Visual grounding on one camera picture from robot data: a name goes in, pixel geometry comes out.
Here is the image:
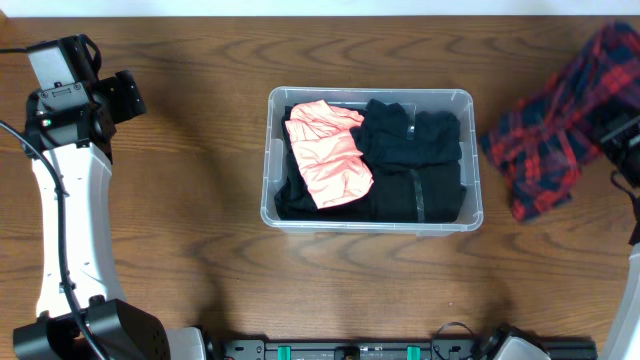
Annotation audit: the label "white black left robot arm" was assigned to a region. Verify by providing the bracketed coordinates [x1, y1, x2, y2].
[13, 34, 212, 359]

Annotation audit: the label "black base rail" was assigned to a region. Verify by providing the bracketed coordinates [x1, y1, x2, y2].
[211, 322, 599, 360]

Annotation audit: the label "black taped garment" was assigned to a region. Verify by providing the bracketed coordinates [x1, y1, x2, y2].
[367, 162, 466, 223]

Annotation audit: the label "red black plaid shirt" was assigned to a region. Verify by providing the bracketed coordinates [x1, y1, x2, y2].
[479, 22, 639, 222]

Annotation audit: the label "clear plastic storage bin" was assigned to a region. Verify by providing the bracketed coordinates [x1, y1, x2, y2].
[261, 86, 483, 236]

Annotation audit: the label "dark pants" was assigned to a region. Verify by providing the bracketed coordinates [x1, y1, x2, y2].
[274, 106, 371, 221]

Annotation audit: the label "pink garment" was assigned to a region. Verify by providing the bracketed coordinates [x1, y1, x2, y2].
[284, 100, 374, 209]

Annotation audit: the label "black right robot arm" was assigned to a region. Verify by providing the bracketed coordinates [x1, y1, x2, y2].
[472, 114, 639, 360]

